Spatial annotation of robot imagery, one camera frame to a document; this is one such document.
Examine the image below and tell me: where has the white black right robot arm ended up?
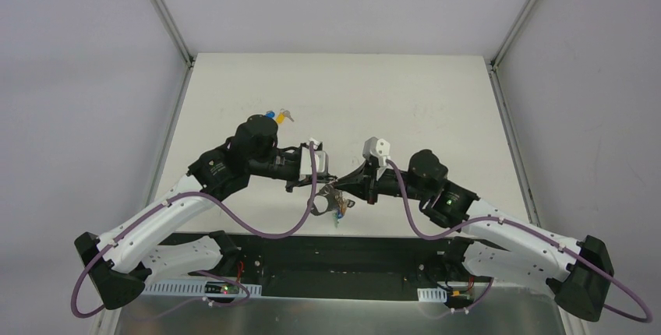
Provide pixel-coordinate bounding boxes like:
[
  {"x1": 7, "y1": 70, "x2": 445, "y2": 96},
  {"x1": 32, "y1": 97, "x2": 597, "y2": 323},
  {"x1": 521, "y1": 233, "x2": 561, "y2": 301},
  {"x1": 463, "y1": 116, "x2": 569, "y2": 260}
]
[{"x1": 334, "y1": 150, "x2": 614, "y2": 322}]

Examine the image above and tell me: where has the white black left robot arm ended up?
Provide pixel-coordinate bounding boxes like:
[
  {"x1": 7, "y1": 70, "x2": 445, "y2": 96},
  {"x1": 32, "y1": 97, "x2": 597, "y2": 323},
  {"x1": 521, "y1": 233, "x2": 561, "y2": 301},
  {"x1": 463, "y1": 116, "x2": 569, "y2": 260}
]
[{"x1": 70, "y1": 115, "x2": 331, "y2": 317}]

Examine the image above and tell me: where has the yellow tag key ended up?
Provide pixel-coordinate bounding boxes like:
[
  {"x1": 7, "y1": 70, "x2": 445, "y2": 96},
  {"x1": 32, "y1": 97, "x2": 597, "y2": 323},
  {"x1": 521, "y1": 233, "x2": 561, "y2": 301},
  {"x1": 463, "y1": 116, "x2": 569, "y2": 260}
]
[{"x1": 275, "y1": 109, "x2": 294, "y2": 125}]

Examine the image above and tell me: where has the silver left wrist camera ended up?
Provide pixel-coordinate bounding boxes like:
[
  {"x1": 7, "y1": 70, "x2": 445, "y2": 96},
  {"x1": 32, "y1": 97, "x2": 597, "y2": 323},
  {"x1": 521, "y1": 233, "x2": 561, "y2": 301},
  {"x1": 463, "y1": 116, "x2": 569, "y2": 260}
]
[{"x1": 299, "y1": 138, "x2": 329, "y2": 180}]

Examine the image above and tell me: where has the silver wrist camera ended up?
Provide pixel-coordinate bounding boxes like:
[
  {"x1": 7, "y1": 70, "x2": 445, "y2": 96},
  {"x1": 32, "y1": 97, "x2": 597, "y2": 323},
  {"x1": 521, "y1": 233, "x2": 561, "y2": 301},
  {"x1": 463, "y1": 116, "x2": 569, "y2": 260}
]
[
  {"x1": 299, "y1": 138, "x2": 329, "y2": 180},
  {"x1": 362, "y1": 136, "x2": 391, "y2": 169}
]

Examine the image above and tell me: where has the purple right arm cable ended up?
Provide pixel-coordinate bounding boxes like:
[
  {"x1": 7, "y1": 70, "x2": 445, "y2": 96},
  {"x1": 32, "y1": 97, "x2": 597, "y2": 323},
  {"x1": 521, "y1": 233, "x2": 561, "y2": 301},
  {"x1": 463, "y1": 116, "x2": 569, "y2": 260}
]
[{"x1": 384, "y1": 159, "x2": 653, "y2": 324}]

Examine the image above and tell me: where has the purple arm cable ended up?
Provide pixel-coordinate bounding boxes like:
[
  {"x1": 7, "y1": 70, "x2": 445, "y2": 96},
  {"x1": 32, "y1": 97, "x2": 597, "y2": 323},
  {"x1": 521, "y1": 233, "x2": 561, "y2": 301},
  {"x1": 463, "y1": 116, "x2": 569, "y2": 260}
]
[
  {"x1": 70, "y1": 143, "x2": 317, "y2": 319},
  {"x1": 384, "y1": 159, "x2": 653, "y2": 324}
]

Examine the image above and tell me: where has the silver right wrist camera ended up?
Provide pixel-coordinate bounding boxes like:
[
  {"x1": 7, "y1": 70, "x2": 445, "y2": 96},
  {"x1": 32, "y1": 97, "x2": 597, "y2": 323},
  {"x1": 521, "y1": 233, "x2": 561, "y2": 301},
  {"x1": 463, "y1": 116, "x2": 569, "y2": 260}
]
[{"x1": 362, "y1": 136, "x2": 391, "y2": 169}]

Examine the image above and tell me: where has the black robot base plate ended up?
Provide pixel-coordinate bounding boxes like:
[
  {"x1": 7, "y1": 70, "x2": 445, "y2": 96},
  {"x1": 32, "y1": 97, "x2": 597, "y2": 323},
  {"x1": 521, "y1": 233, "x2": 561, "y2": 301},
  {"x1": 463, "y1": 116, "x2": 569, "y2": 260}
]
[{"x1": 139, "y1": 231, "x2": 497, "y2": 303}]

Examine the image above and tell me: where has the left aluminium frame rail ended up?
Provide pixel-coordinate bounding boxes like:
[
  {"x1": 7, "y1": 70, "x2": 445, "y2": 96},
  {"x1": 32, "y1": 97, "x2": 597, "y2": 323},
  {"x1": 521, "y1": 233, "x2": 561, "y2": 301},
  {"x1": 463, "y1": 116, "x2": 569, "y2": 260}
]
[{"x1": 93, "y1": 0, "x2": 195, "y2": 335}]

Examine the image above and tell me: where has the aluminium frame rail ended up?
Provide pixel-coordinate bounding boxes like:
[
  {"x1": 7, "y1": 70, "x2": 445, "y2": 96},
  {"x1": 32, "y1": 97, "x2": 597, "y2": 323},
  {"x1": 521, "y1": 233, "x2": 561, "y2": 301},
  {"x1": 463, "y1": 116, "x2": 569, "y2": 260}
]
[
  {"x1": 485, "y1": 0, "x2": 590, "y2": 335},
  {"x1": 93, "y1": 0, "x2": 195, "y2": 335}
]

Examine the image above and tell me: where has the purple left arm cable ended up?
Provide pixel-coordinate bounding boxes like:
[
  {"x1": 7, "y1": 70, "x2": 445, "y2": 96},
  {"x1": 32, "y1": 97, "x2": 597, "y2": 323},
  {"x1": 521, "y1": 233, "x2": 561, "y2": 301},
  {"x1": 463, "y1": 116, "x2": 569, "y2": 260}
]
[{"x1": 70, "y1": 143, "x2": 317, "y2": 319}]

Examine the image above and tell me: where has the right aluminium frame rail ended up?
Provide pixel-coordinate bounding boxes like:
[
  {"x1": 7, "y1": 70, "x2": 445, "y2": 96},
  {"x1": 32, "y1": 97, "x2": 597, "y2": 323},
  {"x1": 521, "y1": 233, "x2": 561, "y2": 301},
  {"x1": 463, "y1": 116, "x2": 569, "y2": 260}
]
[{"x1": 485, "y1": 0, "x2": 590, "y2": 335}]

